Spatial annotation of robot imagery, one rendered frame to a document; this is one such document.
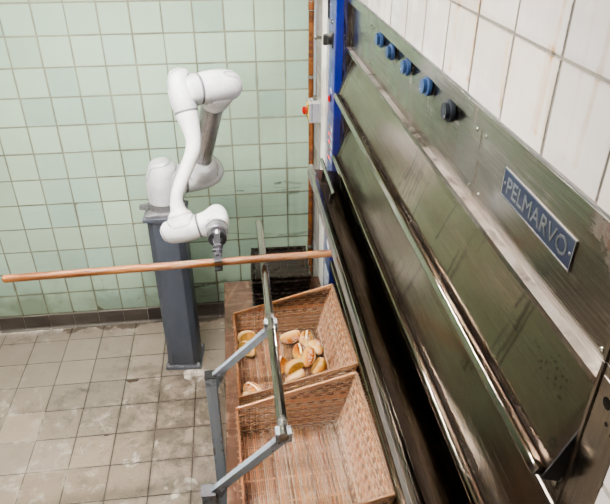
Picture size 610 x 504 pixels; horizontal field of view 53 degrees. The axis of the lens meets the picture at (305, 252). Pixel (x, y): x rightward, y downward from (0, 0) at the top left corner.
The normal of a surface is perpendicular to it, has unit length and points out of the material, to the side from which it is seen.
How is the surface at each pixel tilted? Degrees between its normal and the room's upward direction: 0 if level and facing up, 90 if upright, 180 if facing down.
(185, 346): 90
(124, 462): 0
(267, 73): 90
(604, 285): 90
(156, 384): 0
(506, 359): 70
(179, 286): 90
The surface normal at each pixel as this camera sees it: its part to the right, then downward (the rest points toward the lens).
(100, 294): 0.12, 0.52
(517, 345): -0.93, -0.23
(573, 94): -0.99, 0.07
